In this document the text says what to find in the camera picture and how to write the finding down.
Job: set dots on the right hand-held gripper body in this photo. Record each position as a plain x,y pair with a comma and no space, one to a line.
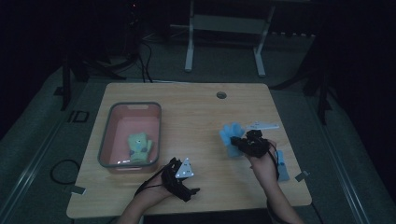
255,144

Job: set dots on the white metal stand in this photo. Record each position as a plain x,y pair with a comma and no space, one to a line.
229,24

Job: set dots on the black tripod stand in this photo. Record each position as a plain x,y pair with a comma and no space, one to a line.
79,68

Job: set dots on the person's left hand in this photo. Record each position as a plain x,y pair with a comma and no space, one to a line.
157,191

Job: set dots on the blue glove grey cuff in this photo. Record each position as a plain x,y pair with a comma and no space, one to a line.
230,133

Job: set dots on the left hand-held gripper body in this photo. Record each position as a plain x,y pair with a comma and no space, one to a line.
179,180

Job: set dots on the grey tape tab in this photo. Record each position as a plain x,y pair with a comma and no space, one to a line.
76,189
302,176

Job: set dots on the green glove with face print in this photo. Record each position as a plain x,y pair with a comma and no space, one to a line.
139,148

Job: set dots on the round table grommet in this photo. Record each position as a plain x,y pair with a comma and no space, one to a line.
221,95

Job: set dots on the pink plastic basin grey rim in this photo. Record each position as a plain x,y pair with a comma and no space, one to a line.
132,138

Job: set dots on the black floor stand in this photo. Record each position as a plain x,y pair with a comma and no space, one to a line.
320,90

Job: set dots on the person's right hand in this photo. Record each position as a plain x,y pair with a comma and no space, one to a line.
266,169

